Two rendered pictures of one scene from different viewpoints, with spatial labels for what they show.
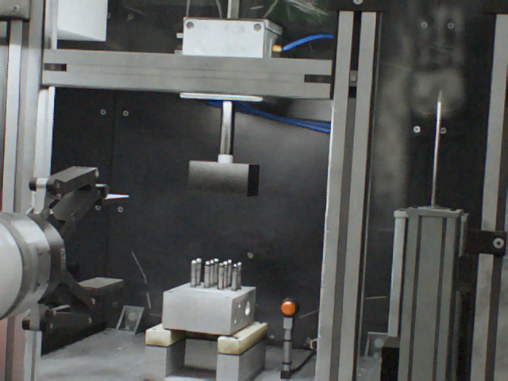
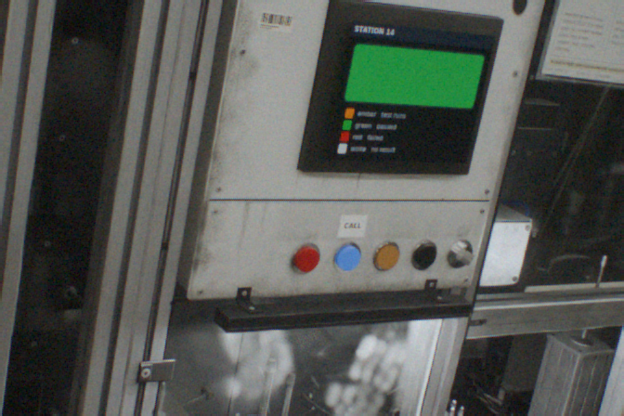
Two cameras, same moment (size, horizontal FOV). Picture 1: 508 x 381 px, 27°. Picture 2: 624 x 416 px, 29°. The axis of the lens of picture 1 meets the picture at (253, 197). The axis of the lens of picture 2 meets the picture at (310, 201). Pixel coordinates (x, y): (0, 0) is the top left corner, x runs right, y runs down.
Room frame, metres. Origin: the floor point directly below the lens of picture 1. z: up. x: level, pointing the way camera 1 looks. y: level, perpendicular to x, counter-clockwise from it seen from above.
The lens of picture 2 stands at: (0.49, 1.60, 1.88)
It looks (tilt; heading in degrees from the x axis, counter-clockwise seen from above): 16 degrees down; 310
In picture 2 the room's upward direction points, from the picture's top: 11 degrees clockwise
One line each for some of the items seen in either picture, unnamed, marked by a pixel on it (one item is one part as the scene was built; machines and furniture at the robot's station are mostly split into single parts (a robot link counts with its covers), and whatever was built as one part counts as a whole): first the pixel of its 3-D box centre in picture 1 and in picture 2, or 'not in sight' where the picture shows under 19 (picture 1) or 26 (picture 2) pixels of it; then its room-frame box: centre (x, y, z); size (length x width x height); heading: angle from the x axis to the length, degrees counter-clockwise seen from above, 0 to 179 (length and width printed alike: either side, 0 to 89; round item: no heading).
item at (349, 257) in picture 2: not in sight; (346, 256); (1.35, 0.50, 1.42); 0.03 x 0.02 x 0.03; 76
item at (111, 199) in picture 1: (101, 199); not in sight; (1.04, 0.15, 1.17); 0.07 x 0.03 x 0.01; 166
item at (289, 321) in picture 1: (288, 340); not in sight; (1.44, -0.06, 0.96); 0.03 x 0.03 x 0.12; 76
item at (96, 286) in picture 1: (97, 286); not in sight; (1.04, 0.15, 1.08); 0.07 x 0.03 x 0.01; 166
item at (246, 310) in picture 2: not in sight; (350, 304); (1.33, 0.50, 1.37); 0.36 x 0.04 x 0.04; 76
